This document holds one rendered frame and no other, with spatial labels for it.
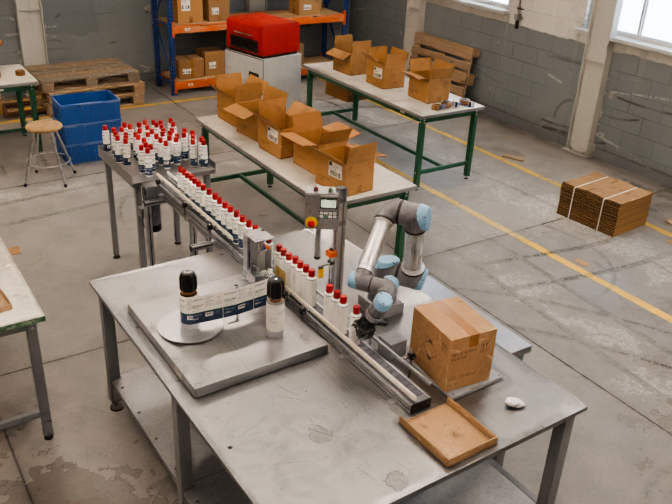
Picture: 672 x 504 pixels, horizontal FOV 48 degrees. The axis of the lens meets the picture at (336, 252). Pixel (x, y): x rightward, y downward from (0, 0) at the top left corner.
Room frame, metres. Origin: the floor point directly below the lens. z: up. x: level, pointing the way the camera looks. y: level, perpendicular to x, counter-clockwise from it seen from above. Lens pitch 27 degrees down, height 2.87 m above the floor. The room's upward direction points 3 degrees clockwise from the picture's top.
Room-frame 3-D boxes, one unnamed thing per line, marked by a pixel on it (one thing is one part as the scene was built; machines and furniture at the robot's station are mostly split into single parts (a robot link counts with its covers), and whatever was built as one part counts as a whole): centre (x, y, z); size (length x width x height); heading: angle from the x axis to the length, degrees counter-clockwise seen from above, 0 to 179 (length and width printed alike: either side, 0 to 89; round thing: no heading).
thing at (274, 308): (3.02, 0.27, 1.03); 0.09 x 0.09 x 0.30
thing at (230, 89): (6.60, 0.94, 0.97); 0.45 x 0.40 x 0.37; 126
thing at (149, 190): (4.77, 1.29, 0.71); 0.15 x 0.12 x 0.34; 125
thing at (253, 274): (3.54, 0.40, 1.01); 0.14 x 0.13 x 0.26; 35
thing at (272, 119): (5.85, 0.48, 0.97); 0.45 x 0.38 x 0.37; 127
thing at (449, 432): (2.43, -0.49, 0.85); 0.30 x 0.26 x 0.04; 35
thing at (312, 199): (3.38, 0.07, 1.38); 0.17 x 0.10 x 0.19; 90
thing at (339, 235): (3.36, -0.01, 1.16); 0.04 x 0.04 x 0.67; 35
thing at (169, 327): (3.04, 0.67, 0.89); 0.31 x 0.31 x 0.01
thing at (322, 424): (3.09, 0.09, 0.82); 2.10 x 1.50 x 0.02; 35
